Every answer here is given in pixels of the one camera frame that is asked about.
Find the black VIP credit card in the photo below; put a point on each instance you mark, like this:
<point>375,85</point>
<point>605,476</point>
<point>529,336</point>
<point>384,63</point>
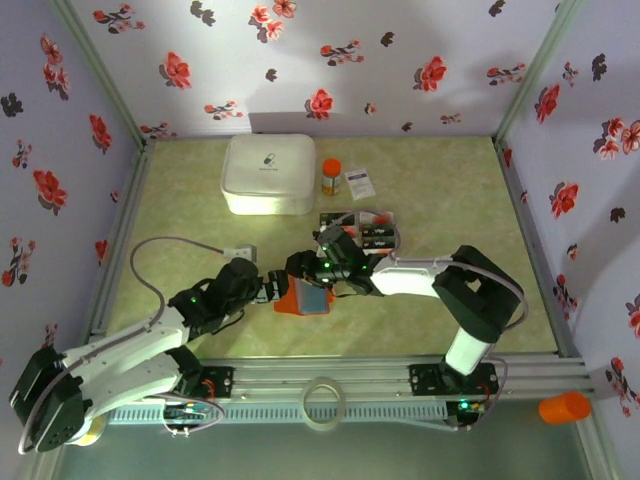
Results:
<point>379,244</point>
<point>377,231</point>
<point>337,218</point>

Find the orange card holder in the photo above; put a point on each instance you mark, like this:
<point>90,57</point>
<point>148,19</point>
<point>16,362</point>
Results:
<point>287,307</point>

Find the white paper packet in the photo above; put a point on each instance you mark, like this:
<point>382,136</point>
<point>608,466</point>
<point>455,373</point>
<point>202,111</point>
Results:
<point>361,185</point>

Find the orange capped pill bottle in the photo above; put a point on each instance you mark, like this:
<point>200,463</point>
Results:
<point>331,175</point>

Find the white medicine case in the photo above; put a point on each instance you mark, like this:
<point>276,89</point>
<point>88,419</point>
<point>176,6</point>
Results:
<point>270,170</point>

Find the small green circuit board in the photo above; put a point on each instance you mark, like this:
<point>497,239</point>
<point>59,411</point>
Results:
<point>187,411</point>

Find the clear tape roll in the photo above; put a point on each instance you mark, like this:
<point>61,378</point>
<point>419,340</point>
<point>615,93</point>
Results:
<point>304,404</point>

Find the small black controller board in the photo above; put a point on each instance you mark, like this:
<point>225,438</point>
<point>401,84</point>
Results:
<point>465,411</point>

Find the orange plastic cup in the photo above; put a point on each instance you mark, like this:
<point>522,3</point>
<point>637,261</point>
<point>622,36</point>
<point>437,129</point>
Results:
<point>565,407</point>

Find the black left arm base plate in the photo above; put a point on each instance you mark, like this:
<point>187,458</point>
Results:
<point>220,381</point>

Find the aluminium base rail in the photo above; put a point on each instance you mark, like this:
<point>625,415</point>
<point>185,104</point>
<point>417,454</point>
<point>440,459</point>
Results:
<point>320,367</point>

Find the aluminium frame side rail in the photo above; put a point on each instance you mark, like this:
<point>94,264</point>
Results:
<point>525,225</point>
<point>134,200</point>

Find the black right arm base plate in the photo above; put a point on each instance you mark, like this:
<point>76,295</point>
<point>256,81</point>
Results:
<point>425,381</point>

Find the aluminium frame post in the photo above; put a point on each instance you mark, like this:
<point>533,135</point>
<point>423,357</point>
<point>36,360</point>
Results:
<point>531,75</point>
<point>597,450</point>
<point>40,467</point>

